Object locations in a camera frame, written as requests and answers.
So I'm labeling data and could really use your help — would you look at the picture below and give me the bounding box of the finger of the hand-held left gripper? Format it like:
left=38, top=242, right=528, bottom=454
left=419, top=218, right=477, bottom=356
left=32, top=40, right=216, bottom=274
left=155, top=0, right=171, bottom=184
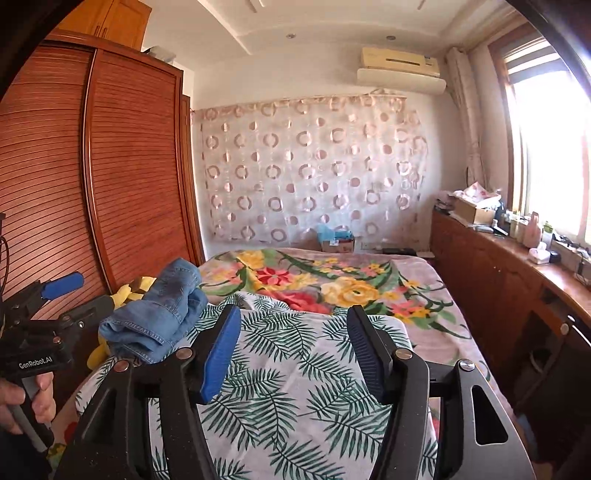
left=7, top=271, right=85, bottom=312
left=55, top=294, right=117, bottom=334

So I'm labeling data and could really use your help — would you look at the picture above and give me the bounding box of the white window curtain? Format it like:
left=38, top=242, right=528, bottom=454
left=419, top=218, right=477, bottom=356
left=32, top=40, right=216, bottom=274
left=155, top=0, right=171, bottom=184
left=445, top=46, right=486, bottom=185

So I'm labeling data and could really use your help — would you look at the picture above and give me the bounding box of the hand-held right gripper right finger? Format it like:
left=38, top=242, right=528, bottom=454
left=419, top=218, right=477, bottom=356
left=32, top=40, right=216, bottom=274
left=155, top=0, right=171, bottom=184
left=345, top=304, right=533, bottom=480

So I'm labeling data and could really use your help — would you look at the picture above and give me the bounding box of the floral blanket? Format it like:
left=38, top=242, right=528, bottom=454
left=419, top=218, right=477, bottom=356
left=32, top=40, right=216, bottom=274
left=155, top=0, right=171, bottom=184
left=198, top=248, right=511, bottom=416

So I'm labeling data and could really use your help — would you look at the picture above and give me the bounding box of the long wooden cabinet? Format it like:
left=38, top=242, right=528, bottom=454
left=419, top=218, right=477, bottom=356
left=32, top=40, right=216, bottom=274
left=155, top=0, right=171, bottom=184
left=429, top=208, right=591, bottom=462

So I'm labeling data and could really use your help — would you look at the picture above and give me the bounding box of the black cable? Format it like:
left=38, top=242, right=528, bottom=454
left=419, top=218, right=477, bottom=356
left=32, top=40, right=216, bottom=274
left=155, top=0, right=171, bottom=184
left=0, top=212, right=11, bottom=297

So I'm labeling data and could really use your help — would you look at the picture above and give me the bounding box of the blue denim pants dark label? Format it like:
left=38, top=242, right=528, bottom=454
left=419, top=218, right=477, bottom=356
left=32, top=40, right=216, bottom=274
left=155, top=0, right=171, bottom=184
left=152, top=257, right=209, bottom=333

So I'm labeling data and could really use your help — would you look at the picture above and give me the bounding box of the light denim pants leather patch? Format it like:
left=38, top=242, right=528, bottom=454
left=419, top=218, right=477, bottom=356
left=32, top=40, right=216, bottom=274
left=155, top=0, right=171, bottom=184
left=98, top=286, right=197, bottom=365

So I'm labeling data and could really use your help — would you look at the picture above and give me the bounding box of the wooden slatted wardrobe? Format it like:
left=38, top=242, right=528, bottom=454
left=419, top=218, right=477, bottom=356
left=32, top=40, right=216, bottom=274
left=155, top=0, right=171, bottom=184
left=0, top=39, right=206, bottom=324

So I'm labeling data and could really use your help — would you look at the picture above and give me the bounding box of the person's left hand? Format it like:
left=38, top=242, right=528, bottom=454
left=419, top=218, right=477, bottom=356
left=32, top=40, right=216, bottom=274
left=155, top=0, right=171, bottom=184
left=0, top=371, right=57, bottom=433

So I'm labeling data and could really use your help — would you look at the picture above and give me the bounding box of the beige wall air conditioner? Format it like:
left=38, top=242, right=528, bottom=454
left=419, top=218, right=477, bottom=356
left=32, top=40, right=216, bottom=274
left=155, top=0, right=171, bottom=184
left=361, top=46, right=441, bottom=77

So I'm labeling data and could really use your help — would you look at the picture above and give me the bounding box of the small cardboard box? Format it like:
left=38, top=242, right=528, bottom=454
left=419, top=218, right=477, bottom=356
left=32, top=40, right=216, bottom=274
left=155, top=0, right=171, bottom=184
left=321, top=237, right=356, bottom=254

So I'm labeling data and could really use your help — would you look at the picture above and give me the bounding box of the wooden overhead cabinet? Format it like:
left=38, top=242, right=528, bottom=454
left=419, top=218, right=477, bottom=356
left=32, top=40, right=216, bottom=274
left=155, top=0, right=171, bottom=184
left=44, top=0, right=153, bottom=51

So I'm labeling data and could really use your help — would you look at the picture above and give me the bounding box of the box with teal cloth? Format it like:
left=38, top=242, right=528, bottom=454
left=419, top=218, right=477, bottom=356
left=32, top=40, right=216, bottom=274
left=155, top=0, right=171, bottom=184
left=316, top=224, right=354, bottom=241

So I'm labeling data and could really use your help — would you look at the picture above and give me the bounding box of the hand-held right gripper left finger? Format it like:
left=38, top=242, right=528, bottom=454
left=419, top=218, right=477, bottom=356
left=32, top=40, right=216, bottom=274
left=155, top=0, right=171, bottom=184
left=54, top=305, right=242, bottom=480

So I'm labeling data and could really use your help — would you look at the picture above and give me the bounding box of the yellow plush toy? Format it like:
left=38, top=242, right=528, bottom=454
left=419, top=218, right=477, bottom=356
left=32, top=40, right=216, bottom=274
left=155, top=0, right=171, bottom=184
left=87, top=276, right=158, bottom=370

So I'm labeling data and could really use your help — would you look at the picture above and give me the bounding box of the wooden framed window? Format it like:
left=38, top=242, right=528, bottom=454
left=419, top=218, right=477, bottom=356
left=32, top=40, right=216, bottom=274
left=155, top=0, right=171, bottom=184
left=489, top=23, right=591, bottom=241

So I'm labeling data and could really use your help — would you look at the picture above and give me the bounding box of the pink floral bag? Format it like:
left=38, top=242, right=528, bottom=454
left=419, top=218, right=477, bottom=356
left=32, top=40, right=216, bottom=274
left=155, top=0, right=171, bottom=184
left=464, top=181, right=502, bottom=202

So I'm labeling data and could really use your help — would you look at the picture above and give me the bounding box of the open cardboard box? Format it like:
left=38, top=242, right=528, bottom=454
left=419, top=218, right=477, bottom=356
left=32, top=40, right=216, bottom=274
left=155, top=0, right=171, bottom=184
left=455, top=196, right=498, bottom=226

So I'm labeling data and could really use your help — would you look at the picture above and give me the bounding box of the circle print sheer curtain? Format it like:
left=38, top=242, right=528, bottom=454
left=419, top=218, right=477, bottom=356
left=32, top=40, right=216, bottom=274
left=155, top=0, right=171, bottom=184
left=191, top=95, right=428, bottom=252

